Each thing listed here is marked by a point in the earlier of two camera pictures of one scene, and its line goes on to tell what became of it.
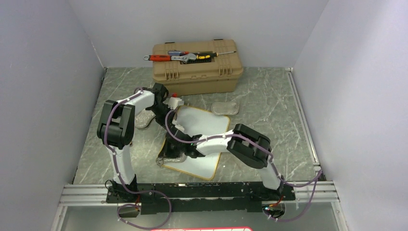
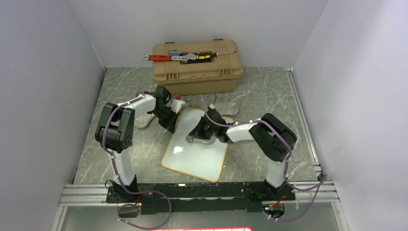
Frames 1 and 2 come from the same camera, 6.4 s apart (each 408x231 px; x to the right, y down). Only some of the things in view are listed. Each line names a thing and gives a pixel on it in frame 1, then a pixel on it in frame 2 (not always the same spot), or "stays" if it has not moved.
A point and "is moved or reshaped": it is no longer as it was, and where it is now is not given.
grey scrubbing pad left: (144, 118) stays
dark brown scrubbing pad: (160, 161) is moved or reshaped
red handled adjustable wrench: (162, 57) stays
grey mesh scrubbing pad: (221, 108) stays
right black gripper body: (172, 150) to (205, 130)
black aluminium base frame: (249, 197) stays
